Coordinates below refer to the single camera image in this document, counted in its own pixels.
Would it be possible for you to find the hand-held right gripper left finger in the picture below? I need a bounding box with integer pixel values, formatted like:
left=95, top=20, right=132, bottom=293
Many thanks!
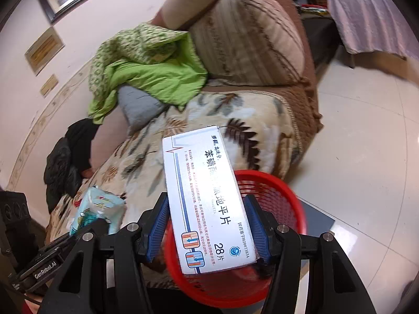
left=39, top=192, right=171, bottom=314

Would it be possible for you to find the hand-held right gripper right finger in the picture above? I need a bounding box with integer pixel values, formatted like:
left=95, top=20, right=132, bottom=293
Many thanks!
left=244, top=194, right=377, bottom=314

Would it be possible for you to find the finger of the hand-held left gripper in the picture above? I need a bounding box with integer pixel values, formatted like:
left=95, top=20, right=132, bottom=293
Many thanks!
left=42, top=217, right=110, bottom=253

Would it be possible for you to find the light blue tissue packet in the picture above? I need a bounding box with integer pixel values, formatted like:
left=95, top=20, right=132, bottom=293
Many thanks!
left=70, top=186, right=128, bottom=236

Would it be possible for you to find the red plastic basket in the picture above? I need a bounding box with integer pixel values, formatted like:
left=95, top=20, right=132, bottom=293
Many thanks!
left=163, top=169, right=308, bottom=309

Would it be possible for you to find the long white medicine box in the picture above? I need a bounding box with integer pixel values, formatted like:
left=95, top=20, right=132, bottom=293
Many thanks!
left=162, top=125, right=261, bottom=275

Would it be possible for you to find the black puffer jacket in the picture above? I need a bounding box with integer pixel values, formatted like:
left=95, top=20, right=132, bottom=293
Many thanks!
left=44, top=137, right=81, bottom=215

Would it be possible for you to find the black cloth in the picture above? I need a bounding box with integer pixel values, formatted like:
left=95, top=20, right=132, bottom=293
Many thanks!
left=65, top=118, right=102, bottom=172

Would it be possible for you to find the grey quilted pillow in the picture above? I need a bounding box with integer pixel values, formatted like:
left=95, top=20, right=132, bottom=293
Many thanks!
left=117, top=85, right=166, bottom=134

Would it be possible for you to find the leaf print blanket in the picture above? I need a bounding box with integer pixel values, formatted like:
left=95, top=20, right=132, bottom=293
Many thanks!
left=46, top=92, right=303, bottom=288

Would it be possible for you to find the brown fabric sofa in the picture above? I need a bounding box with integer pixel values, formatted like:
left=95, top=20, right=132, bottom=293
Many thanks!
left=82, top=0, right=324, bottom=184

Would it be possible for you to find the green quilt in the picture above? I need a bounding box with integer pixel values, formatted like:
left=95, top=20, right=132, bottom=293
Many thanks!
left=88, top=22, right=208, bottom=125

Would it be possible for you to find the striped sofa cushion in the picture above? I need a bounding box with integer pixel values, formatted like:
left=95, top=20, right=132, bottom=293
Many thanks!
left=189, top=0, right=306, bottom=87

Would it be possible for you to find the dark wooden cabinet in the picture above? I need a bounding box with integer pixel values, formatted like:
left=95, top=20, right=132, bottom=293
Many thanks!
left=283, top=0, right=341, bottom=69

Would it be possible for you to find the lilac tablecloth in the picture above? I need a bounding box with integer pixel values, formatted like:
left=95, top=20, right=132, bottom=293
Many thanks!
left=327, top=0, right=419, bottom=60

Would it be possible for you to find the small wall plaque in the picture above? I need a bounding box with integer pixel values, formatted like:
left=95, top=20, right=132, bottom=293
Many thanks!
left=39, top=75, right=59, bottom=98

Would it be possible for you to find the large wall plaque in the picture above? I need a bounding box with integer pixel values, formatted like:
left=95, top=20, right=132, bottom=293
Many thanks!
left=24, top=27, right=65, bottom=76

